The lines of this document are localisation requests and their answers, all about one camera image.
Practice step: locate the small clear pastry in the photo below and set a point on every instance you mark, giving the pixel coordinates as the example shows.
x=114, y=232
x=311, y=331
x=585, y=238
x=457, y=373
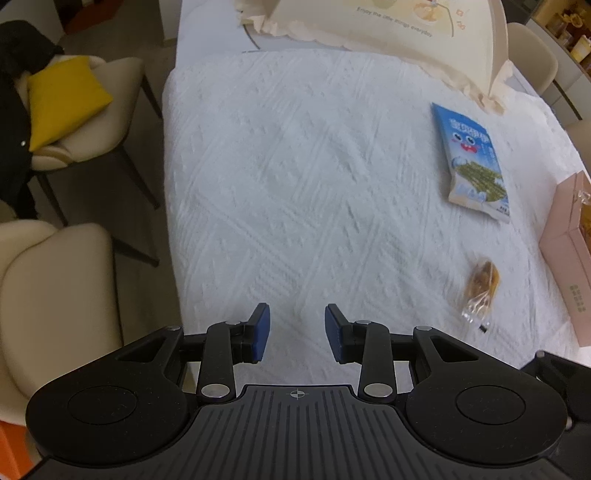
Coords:
x=482, y=281

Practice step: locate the white textured tablecloth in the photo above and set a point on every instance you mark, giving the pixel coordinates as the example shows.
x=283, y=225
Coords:
x=304, y=184

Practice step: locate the shelf of toy figurines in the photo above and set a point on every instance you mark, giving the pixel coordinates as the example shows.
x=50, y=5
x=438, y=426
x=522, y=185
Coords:
x=568, y=23

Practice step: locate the yellow cushion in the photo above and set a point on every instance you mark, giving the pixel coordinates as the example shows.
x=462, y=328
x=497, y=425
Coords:
x=64, y=99

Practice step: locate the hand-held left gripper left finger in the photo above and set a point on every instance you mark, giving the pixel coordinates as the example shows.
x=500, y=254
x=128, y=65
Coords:
x=261, y=332

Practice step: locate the cream mesh food cover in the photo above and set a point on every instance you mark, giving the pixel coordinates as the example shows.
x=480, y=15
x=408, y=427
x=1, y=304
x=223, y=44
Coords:
x=392, y=32

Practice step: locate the blue seaweed snack packet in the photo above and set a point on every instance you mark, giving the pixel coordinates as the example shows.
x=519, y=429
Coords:
x=471, y=152

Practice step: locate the beige dining chair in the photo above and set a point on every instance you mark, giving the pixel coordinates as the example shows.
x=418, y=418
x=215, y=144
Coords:
x=531, y=50
x=55, y=295
x=120, y=92

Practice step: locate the black jacket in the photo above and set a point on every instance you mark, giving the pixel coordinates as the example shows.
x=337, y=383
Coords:
x=14, y=115

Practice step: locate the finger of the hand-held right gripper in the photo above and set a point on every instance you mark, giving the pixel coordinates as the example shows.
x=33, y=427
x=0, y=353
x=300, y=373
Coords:
x=547, y=371

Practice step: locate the pink storage box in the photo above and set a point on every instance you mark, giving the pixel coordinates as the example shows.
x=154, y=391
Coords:
x=568, y=263

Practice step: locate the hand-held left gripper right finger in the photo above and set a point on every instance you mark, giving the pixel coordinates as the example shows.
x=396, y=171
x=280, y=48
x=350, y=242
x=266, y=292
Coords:
x=334, y=332

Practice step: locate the orange object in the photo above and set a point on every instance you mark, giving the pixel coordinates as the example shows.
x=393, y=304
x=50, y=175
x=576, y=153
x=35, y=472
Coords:
x=14, y=452

